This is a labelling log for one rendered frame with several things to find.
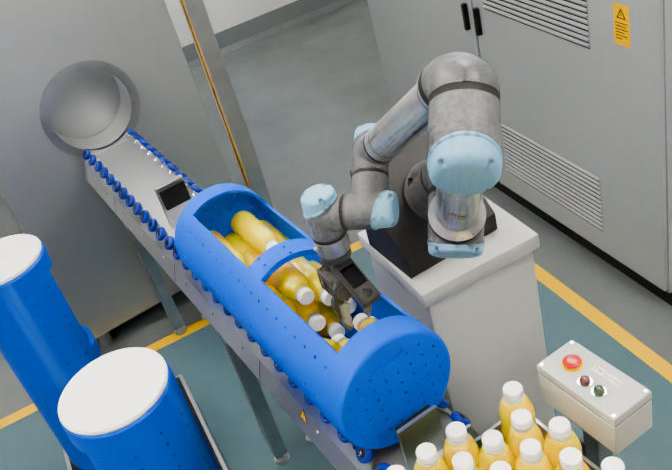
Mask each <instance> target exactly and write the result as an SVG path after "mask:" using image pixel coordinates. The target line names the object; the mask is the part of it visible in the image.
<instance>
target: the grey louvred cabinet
mask: <svg viewBox="0 0 672 470"><path fill-rule="evenodd" d="M367 2H368V7H369V11H370V16H371V20H372V24H373V29H374V33H375V38H376V42H377V46H378V51H379V55H380V60H381V64H382V68H383V73H384V77H385V81H386V86H387V90H388V95H389V99H390V103H391V108H393V107H394V106H395V105H396V104H397V103H398V102H399V101H400V100H401V99H402V98H403V97H404V96H405V95H406V94H407V93H408V92H409V91H410V90H411V89H412V88H413V87H414V86H415V85H416V84H417V79H418V76H419V74H420V72H421V71H422V70H423V69H424V68H425V67H426V66H427V65H428V64H429V63H430V62H431V61H433V60H434V59H436V58H437V57H439V56H441V55H444V54H446V53H451V52H466V53H470V54H473V55H475V56H477V57H479V58H481V59H482V60H484V61H485V62H486V63H487V64H488V65H489V66H490V67H491V68H492V70H493V71H494V73H495V74H496V76H497V79H498V82H499V86H500V113H501V151H502V154H503V167H502V172H501V177H500V179H499V181H498V182H497V183H496V184H495V185H494V187H496V188H497V189H499V190H500V191H502V192H503V193H505V194H506V195H508V196H509V197H510V198H512V199H513V200H515V201H516V202H518V203H519V204H521V205H522V206H524V207H525V208H527V209H528V210H530V211H531V212H533V213H534V214H536V215H537V216H539V217H540V218H542V219H543V220H545V221H546V222H548V223H549V224H551V225H552V226H554V227H555V228H557V229H558V230H559V231H561V232H562V233H564V234H565V235H567V236H568V237H570V238H571V239H573V240H574V241H576V242H577V243H579V244H580V245H582V246H583V247H585V248H586V249H588V250H589V251H591V252H592V253H594V254H595V255H597V256H598V257H600V258H601V259H603V260H604V261H606V262H607V263H609V264H610V265H611V266H613V267H614V268H616V269H617V270H619V271H620V272H622V273H623V274H625V275H626V276H628V277H629V278H631V279H632V280H634V281H635V282H637V283H638V284H640V285H641V286H643V287H644V288H646V289H647V290H649V291H650V292H652V293H653V294H655V295H656V296H658V297H659V298H660V299H662V300H663V301H665V302H666V303H668V304H669V305H671V306H672V0H367Z"/></svg>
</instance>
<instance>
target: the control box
mask: <svg viewBox="0 0 672 470"><path fill-rule="evenodd" d="M569 354H575V355H578V356H579V357H580V358H581V360H582V363H581V365H580V366H579V367H577V368H568V367H566V366H564V364H563V358H564V357H565V356H566V355H569ZM596 366H597V368H596ZM595 368H596V369H595ZM599 368H600V369H601V371H604V372H601V371H600V369H599ZM598 369H599V370H598ZM597 370H598V371H597ZM537 371H538V377H539V384H540V391H541V398H542V399H543V400H545V401H546V402H547V403H549V404H550V405H551V406H553V407H554V408H555V409H556V410H558V411H559V412H560V413H562V414H563V415H564V416H566V417H567V418H568V419H570V420H571V421H572V422H574V423H575V424H576V425H578V426H579V427H580V428H582V429H583V430H584V431H586V432H587V433H588V434H590V435H591V436H592V437H594V438H595V439H596V440H598V441H599V442H600V443H601V444H603V445H604V446H605V447H607V448H608V449H609V450H611V451H612V452H613V453H615V454H618V453H620V452H621V451H622V450H623V449H625V448H626V447H627V446H628V445H630V444H631V443H632V442H633V441H635V440H636V439H637V438H638V437H640V436H641V435H642V434H643V433H645V432H646V431H647V430H648V429H650V428H651V427H652V403H651V398H652V396H651V391H650V390H649V389H647V388H646V387H644V386H642V385H641V384H639V383H638V382H636V381H635V380H633V379H632V378H630V377H629V376H627V375H626V374H624V373H623V372H621V371H619V370H618V369H616V368H615V367H613V366H612V365H610V364H609V363H607V362H606V361H604V360H603V359H601V358H600V357H598V356H597V355H595V354H593V353H592V352H590V351H589V350H587V349H586V348H584V347H583V346H581V345H580V344H578V343H577V342H575V341H574V340H571V341H569V342H568V343H566V344H565V345H564V346H562V347H561V348H559V349H558V350H557V351H555V352H554V353H552V354H551V355H550V356H548V357H547V358H545V359H544V360H543V361H541V362H540V363H539V364H537ZM599 371H600V372H601V373H599ZM605 372H606V373H607V375H606V373H605ZM583 375H587V376H589V377H590V379H591V383H590V384H589V385H586V386H584V385H581V384H580V383H579V378H580V377H581V376H583ZM603 375H605V376H603ZM610 376H611V377H610ZM606 377H607V378H606ZM608 377H609V378H608ZM611 378H612V379H611ZM610 379H611V380H610ZM614 380H615V381H616V382H615V381H614ZM617 380H618V381H619V382H621V383H622V384H621V383H620V385H619V382H618V381H617ZM613 381H614V382H613ZM617 382H618V383H617ZM615 383H617V384H618V385H619V386H618V385H617V384H615ZM596 385H602V386H603V387H604V388H605V393H604V394H603V395H595V394H594V393H593V387H594V386H596Z"/></svg>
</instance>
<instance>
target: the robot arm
mask: <svg viewBox="0 0 672 470"><path fill-rule="evenodd" d="M426 130H428V157H427V159H425V160H422V161H420V162H419V163H417V164H416V165H415V166H413V168H412V169H411V170H410V171H409V173H408V175H407V176H406V179H405V182H404V195H405V199H406V201H407V203H408V205H409V207H410V208H411V209H412V210H413V211H414V212H415V213H416V214H417V215H418V216H420V217H422V218H423V219H426V220H428V241H427V244H428V252H429V253H430V254H431V255H432V256H435V257H440V258H450V259H464V258H474V257H478V256H480V255H482V254H483V252H484V245H485V241H484V225H485V220H486V209H485V205H484V203H483V192H484V191H486V189H490V188H492V187H493V186H494V185H495V184H496V183H497V182H498V181H499V179H500V177H501V172H502V167H503V154H502V151H501V113H500V86H499V82H498V79H497V76H496V74H495V73H494V71H493V70H492V68H491V67H490V66H489V65H488V64H487V63H486V62H485V61H484V60H482V59H481V58H479V57H477V56H475V55H473V54H470V53H466V52H451V53H446V54H444V55H441V56H439V57H437V58H436V59H434V60H433V61H431V62H430V63H429V64H428V65H427V66H426V67H425V68H424V69H423V70H422V71H421V72H420V74H419V76H418V79H417V84H416V85H415V86H414V87H413V88H412V89H411V90H410V91H409V92H408V93H407V94H406V95H405V96H404V97H403V98H402V99H401V100H400V101H399V102H398V103H397V104H396V105H395V106H394V107H393V108H392V109H391V110H390V111H389V112H388V113H387V114H385V115H384V116H383V117H382V118H381V119H380V120H379V121H378V122H377V123H367V124H364V125H360V126H359V127H357V129H356V130H355V133H354V140H353V168H352V193H351V194H342V195H337V193H336V191H335V190H334V188H333V187H332V186H331V185H326V184H317V185H314V186H311V187H310V188H308V189H307V190H305V191H304V193H303V194H302V195H301V205H302V208H303V216H304V218H305V219H306V222H307V225H308V228H309V231H310V234H311V237H312V240H313V243H314V246H315V247H314V248H313V250H314V251H316V252H317V254H318V256H319V259H320V261H321V263H322V267H320V268H319V269H317V270H316V272H317V275H318V278H319V281H320V284H321V287H322V288H323V289H324V290H325V291H326V292H328V293H329V294H330V295H331V296H332V298H331V306H332V308H333V310H334V312H335V313H336V314H337V315H338V318H339V319H340V321H341V322H342V324H343V325H344V326H345V327H346V328H347V329H349V330H350V331H352V330H353V328H354V325H353V324H352V317H351V316H350V310H351V305H350V304H349V303H348V302H347V301H349V298H351V297H352V296H353V297H354V299H355V300H356V301H357V302H358V303H359V305H360V306H361V307H362V308H363V310H364V314H366V315H367V316H368V317H370V315H371V310H372V304H373V303H375V302H376V301H378V300H379V299H380V296H381V293H380V292H379V291H378V290H377V288H376V287H375V286H374V285H373V284H372V282H371V281H370V280H369V279H368V278H367V276H366V275H365V274H364V273H363V272H362V271H361V269H360V268H359V267H358V266H357V265H356V263H355V262H354V261H353V260H352V259H351V257H350V256H351V253H352V251H351V247H350V246H351V244H350V240H349V236H348V233H347V231H349V230H367V229H373V230H377V229H379V228H389V227H393V226H395V225H396V224H397V222H398V219H399V202H398V197H397V195H396V193H395V192H393V191H388V179H389V178H388V176H389V162H390V161H391V160H392V159H393V158H394V157H395V156H397V155H398V154H399V153H400V152H401V151H403V150H404V149H405V148H406V147H407V146H409V145H410V144H411V143H412V142H413V141H415V140H416V139H417V138H418V137H419V136H421V135H422V134H423V133H424V132H425V131H426ZM324 267H325V268H324ZM323 268H324V269H323ZM320 277H321V278H320ZM321 280H322V281H321ZM322 283H323V284H322ZM345 300H346V301H345Z"/></svg>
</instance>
